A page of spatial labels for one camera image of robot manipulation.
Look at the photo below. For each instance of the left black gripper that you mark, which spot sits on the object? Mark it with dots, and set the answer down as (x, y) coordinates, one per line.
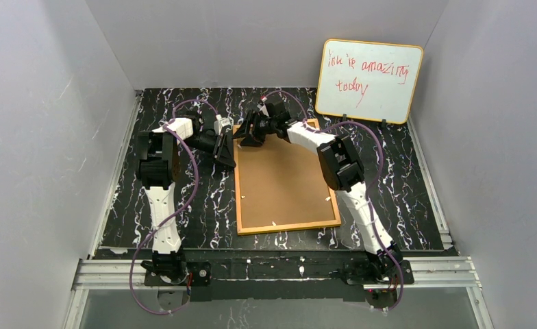
(220, 144)

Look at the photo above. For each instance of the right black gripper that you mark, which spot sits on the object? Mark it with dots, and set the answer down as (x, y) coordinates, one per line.
(259, 125)

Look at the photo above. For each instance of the brown backing board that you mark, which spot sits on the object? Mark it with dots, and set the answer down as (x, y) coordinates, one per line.
(282, 181)

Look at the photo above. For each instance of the yellow wooden picture frame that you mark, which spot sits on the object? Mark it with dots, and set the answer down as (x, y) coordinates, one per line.
(239, 195)

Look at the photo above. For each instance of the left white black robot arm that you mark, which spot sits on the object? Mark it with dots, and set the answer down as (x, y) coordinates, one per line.
(158, 169)

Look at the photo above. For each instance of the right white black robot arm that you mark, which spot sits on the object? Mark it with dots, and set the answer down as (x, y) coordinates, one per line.
(342, 169)

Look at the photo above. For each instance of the whiteboard with red writing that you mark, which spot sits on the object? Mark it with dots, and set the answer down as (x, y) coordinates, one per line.
(371, 81)

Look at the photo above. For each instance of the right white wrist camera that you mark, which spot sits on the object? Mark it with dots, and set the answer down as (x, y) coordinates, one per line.
(261, 105)

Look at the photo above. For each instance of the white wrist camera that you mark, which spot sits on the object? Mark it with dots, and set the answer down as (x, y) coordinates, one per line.
(222, 125)
(261, 105)

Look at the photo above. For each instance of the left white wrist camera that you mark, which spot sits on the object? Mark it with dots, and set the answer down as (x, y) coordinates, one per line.
(222, 125)

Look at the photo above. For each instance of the aluminium rail with black bases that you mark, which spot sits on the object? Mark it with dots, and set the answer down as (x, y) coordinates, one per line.
(264, 274)

